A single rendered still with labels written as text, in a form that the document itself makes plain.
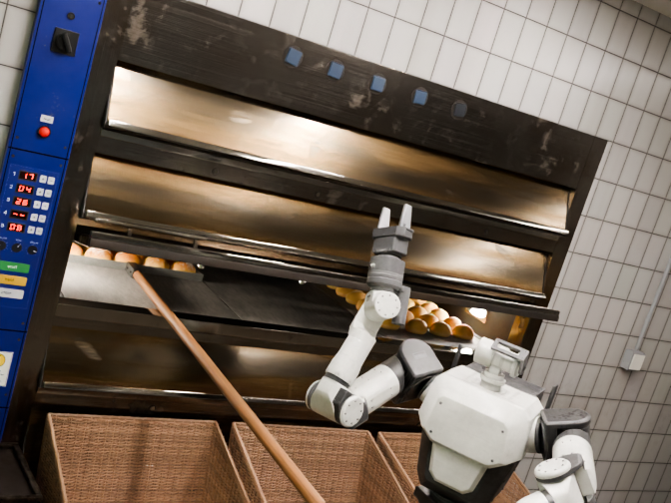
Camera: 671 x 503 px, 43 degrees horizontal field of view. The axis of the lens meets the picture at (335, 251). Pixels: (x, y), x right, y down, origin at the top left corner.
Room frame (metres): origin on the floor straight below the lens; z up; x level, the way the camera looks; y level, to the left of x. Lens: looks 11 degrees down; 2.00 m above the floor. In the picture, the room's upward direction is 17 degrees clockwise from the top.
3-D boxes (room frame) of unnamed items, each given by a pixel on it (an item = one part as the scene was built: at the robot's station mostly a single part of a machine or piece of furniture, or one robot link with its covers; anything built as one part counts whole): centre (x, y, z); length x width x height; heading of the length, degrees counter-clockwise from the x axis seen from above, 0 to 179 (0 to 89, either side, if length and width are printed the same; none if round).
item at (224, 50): (2.82, -0.03, 2.00); 1.80 x 0.08 x 0.21; 122
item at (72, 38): (2.19, 0.82, 1.92); 0.06 x 0.04 x 0.11; 122
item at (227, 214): (2.79, -0.04, 1.54); 1.79 x 0.11 x 0.19; 122
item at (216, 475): (2.26, 0.31, 0.72); 0.56 x 0.49 x 0.28; 123
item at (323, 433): (2.57, -0.20, 0.72); 0.56 x 0.49 x 0.28; 121
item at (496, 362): (2.03, -0.46, 1.47); 0.10 x 0.07 x 0.09; 66
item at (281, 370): (2.79, -0.04, 1.02); 1.79 x 0.11 x 0.19; 122
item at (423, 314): (3.48, -0.30, 1.21); 0.61 x 0.48 x 0.06; 32
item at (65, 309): (2.81, -0.03, 1.16); 1.80 x 0.06 x 0.04; 122
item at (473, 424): (2.08, -0.49, 1.27); 0.34 x 0.30 x 0.36; 66
